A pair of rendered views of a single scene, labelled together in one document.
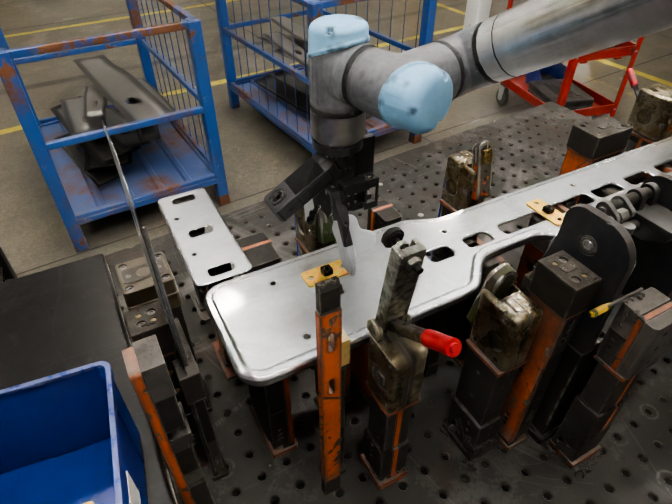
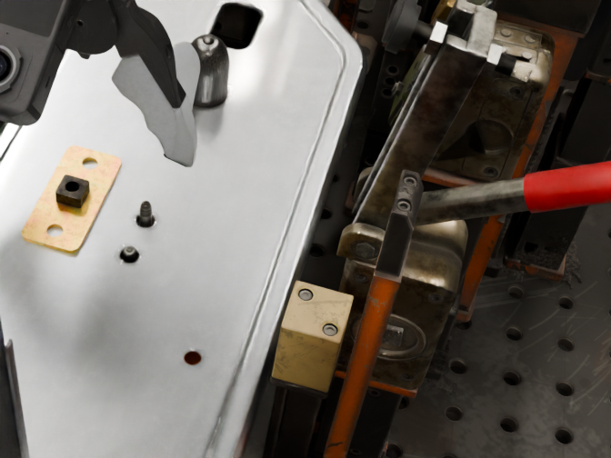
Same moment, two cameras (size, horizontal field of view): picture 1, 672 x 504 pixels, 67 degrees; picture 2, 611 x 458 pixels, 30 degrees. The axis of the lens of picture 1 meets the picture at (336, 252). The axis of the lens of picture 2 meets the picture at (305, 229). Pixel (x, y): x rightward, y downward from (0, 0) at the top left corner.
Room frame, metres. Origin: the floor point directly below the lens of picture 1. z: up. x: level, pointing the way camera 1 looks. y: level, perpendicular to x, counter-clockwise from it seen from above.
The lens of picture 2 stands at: (0.25, 0.31, 1.56)
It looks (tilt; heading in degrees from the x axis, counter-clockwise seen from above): 50 degrees down; 304
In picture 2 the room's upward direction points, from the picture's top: 11 degrees clockwise
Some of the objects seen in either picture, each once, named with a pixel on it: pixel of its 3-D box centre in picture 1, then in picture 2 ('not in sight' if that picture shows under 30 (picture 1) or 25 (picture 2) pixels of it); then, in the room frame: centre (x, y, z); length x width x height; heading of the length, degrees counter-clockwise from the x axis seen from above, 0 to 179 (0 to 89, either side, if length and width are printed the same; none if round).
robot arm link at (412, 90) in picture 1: (407, 86); not in sight; (0.58, -0.08, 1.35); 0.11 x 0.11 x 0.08; 43
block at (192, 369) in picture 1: (196, 404); not in sight; (0.47, 0.23, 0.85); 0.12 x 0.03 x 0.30; 28
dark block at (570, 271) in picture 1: (531, 362); (491, 144); (0.51, -0.32, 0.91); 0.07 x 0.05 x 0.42; 28
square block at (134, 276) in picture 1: (168, 345); not in sight; (0.57, 0.30, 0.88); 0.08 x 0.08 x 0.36; 28
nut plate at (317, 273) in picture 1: (326, 270); (73, 193); (0.63, 0.02, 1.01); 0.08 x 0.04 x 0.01; 118
